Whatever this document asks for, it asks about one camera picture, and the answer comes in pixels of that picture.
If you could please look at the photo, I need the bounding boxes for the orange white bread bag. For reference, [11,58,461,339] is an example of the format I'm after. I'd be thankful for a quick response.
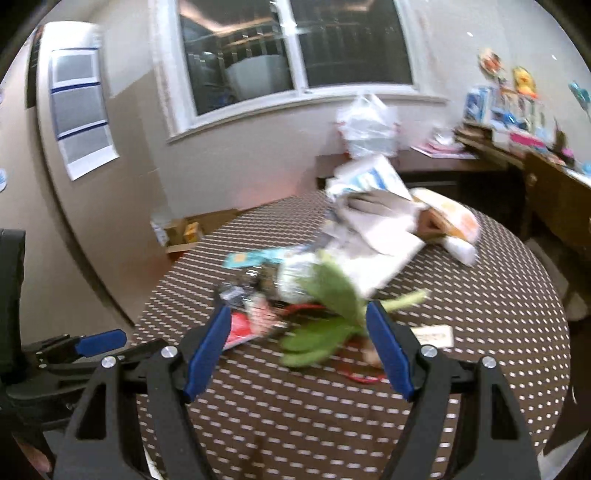
[411,187,481,267]

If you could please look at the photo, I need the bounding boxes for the white blue paper on fridge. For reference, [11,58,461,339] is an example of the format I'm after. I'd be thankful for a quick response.
[47,21,118,181]

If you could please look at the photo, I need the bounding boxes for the teal snack wrapper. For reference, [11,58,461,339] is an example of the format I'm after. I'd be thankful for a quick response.
[223,246,303,269]

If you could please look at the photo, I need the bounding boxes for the red snack wrapper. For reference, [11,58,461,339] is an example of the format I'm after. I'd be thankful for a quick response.
[223,293,287,351]

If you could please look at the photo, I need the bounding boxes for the small white paper slip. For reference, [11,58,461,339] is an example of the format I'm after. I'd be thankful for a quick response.
[411,324,455,349]

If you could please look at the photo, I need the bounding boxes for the beige refrigerator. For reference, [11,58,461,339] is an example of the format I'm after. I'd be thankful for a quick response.
[1,22,170,343]

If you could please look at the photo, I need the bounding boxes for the small yellow box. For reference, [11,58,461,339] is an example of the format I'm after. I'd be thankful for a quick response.
[183,222,204,243]

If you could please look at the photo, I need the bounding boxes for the dark wooden cabinet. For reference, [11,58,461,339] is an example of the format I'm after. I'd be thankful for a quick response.
[315,124,591,264]

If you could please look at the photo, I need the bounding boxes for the newspaper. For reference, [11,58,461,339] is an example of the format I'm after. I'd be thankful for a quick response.
[276,188,429,301]

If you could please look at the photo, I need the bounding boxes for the brown dotted tablecloth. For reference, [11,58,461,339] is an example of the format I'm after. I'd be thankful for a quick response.
[132,191,570,479]

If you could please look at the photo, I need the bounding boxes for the white framed window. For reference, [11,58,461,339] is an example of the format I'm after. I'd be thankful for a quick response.
[148,1,449,141]

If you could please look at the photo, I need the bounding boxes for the white blue plastic bag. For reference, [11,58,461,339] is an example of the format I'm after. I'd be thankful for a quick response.
[325,155,413,204]

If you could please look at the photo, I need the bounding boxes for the white plastic bag on cabinet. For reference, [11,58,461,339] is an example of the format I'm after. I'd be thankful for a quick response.
[335,94,401,159]

